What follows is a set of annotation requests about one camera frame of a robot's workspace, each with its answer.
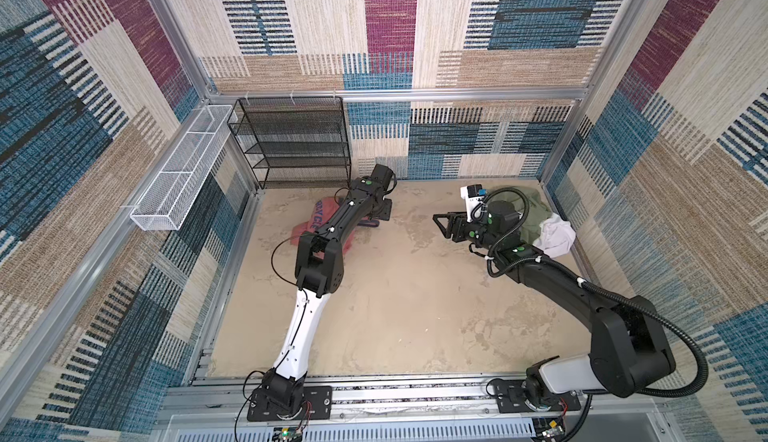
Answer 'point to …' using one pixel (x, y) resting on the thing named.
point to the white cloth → (556, 236)
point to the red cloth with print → (319, 213)
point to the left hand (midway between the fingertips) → (379, 207)
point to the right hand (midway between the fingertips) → (441, 219)
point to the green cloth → (535, 212)
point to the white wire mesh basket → (171, 192)
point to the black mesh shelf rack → (294, 142)
